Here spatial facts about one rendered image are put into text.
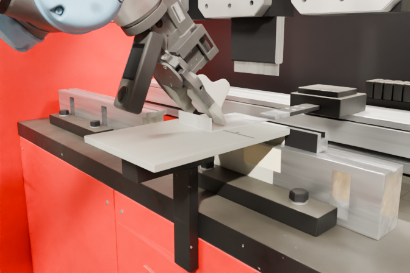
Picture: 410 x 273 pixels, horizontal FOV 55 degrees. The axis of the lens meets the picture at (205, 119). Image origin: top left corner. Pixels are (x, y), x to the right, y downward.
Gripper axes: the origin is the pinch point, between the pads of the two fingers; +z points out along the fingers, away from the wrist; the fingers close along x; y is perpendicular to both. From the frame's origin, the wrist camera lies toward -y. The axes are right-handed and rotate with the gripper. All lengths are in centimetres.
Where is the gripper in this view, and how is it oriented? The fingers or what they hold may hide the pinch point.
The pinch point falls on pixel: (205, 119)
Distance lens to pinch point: 64.7
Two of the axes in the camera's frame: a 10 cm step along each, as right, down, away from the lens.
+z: 5.0, 6.6, 5.6
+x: -6.3, -1.7, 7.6
